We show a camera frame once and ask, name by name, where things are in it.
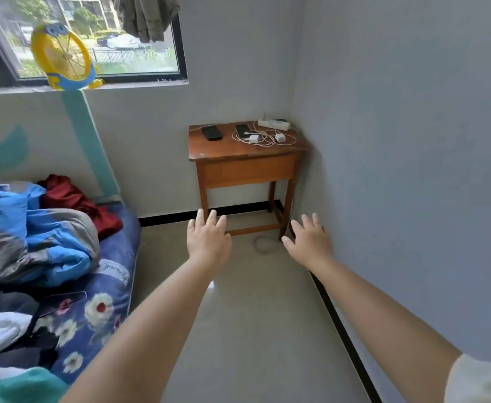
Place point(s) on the person's left hand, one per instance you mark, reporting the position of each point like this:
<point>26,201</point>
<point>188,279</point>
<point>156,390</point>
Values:
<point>207,243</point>

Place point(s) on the person's right hand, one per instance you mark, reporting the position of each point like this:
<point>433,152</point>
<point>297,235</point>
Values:
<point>310,245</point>

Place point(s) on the person's right middle finger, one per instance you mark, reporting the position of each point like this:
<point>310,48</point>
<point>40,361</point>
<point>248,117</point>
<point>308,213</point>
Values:
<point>307,223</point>

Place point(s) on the person's right thumb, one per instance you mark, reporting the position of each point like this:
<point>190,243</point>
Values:
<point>288,244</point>

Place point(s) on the person's left middle finger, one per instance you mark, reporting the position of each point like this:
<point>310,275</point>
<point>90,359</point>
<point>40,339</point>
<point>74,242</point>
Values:
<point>211,220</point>

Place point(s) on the person's left little finger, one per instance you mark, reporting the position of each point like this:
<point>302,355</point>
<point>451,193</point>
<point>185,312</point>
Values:
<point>191,226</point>

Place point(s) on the person's right forearm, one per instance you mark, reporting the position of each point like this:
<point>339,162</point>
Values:
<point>379,318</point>

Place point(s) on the person's left forearm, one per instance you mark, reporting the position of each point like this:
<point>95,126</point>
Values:
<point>144,331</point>

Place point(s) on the brown wooden desk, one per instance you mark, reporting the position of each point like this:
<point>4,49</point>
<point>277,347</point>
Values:
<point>245,163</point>

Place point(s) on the white charger plug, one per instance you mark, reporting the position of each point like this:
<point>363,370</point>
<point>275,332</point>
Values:
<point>253,139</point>
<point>280,138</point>

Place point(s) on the white power strip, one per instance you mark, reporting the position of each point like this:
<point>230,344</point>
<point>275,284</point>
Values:
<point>274,124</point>

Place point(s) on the blue floral bed sheet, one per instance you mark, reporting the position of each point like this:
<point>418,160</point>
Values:
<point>98,302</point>

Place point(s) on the red cloth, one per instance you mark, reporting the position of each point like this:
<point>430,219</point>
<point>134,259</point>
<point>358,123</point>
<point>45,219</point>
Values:
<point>73,201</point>

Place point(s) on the metal clothes hanger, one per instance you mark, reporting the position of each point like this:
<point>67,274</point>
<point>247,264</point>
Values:
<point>63,300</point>

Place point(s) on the blue and grey quilt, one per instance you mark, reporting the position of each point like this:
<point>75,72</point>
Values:
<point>39,239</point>

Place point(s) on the black garment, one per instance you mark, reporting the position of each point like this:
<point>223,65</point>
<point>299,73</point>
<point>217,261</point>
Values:
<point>23,331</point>

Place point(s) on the black framed window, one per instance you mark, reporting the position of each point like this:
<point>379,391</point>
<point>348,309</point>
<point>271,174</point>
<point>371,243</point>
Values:
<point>86,41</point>

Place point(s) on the yellow cartoon desk fan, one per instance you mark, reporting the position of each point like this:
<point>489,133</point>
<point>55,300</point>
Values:
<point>63,56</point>

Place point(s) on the grey hanging garment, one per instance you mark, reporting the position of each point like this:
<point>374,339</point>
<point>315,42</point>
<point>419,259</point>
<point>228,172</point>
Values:
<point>149,16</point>

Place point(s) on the white cloth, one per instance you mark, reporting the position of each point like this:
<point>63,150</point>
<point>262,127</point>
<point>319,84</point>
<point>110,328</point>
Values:
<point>0,333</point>

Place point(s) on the white shirt sleeve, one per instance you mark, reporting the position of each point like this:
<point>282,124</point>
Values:
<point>480,379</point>

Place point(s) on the teal cloth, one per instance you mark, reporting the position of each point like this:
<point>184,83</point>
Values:
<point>16,386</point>

